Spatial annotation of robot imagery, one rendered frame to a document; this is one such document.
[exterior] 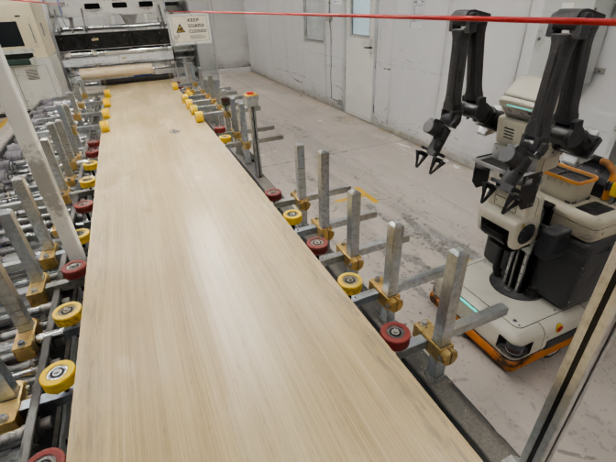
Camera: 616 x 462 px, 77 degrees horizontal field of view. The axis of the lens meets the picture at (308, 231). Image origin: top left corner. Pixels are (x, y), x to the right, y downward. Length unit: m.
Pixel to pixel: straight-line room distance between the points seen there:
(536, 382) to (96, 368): 1.97
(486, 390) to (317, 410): 1.41
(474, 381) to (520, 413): 0.23
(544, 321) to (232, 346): 1.63
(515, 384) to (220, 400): 1.65
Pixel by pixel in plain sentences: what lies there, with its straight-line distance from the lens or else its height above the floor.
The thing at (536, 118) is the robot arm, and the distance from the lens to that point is 1.53.
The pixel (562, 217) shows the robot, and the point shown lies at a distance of 2.16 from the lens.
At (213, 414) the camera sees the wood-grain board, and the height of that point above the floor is 0.90.
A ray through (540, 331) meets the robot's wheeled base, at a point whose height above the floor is 0.27.
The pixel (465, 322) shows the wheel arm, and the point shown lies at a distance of 1.27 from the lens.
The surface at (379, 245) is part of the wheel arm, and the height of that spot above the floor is 0.82.
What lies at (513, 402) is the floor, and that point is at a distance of 2.23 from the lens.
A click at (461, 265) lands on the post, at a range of 0.99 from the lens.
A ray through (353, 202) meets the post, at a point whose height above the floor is 1.07.
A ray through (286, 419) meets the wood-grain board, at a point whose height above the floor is 0.90.
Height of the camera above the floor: 1.68
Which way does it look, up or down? 31 degrees down
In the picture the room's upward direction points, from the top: 3 degrees counter-clockwise
